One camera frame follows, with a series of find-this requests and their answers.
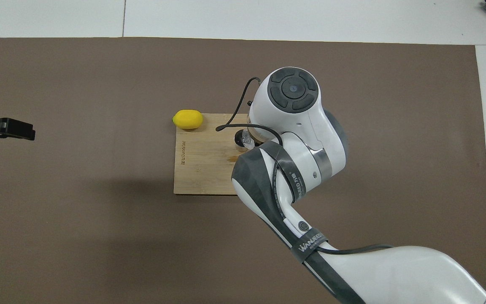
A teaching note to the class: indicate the steel jigger cup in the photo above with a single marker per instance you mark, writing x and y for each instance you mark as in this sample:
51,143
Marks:
239,139

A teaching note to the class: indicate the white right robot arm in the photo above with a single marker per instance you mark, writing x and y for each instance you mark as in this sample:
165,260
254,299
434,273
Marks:
310,139

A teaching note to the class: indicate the brown table mat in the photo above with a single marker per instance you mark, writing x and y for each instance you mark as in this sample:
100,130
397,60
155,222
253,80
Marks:
99,232

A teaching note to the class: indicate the yellow lemon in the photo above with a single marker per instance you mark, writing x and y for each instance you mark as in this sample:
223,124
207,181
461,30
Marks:
188,119

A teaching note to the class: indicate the bamboo cutting board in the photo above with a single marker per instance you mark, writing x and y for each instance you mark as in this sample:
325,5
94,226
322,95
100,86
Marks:
205,164

